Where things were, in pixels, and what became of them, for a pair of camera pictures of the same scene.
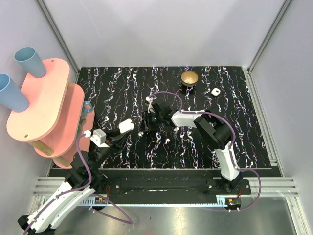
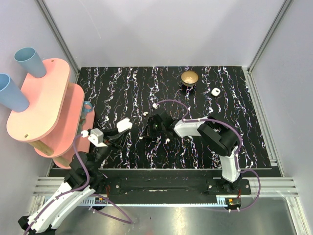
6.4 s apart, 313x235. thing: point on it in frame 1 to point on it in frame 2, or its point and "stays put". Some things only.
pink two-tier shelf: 55,118 stays put
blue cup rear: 30,60 stays put
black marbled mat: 115,94 stays put
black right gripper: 145,124 to 148,131
